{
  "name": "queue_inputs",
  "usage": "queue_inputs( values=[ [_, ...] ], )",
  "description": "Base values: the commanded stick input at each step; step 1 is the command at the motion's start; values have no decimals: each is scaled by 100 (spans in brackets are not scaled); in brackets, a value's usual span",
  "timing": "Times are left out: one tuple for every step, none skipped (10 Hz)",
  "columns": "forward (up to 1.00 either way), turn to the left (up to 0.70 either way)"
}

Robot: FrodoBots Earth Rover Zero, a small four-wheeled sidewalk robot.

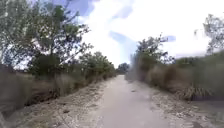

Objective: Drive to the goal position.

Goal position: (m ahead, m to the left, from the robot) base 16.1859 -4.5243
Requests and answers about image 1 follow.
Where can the stony dry verge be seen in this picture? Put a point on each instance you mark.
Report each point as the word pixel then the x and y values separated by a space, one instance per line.
pixel 60 111
pixel 181 111

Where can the row of trees and bushes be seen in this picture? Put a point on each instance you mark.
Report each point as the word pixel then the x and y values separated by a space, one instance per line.
pixel 50 63

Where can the pale gravel dirt path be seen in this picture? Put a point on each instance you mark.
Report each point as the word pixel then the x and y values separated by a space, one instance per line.
pixel 125 103

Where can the row of bushes and dry grass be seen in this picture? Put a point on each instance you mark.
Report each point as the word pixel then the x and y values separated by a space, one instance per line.
pixel 180 71

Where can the row of distant trees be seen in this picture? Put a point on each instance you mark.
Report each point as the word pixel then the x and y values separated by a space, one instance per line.
pixel 123 68

